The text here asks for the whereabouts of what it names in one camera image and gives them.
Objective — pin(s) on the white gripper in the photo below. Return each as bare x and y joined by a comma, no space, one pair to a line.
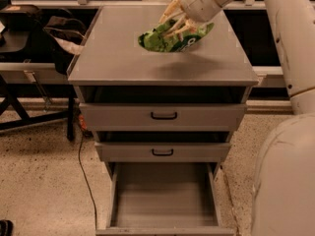
197,2

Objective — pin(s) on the green rice chip bag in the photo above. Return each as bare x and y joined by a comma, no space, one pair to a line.
156,39

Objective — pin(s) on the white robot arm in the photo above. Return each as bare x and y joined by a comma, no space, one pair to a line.
284,183

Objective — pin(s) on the grey drawer cabinet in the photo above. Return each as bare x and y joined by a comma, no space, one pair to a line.
113,68

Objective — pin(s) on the grey top drawer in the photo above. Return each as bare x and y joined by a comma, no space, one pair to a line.
137,117

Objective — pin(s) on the grey drawer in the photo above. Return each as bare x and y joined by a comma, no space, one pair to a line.
137,117
183,152
163,199

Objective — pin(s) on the grey middle drawer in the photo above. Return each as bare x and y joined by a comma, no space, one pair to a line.
183,152

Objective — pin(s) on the grey bottom drawer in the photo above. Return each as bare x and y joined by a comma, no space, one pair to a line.
163,199

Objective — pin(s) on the black top drawer handle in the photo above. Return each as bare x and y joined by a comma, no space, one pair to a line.
169,116

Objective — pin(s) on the black drawer handle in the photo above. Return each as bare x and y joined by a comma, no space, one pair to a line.
169,116
158,152

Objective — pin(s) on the black middle drawer handle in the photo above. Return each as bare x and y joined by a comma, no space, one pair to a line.
158,152

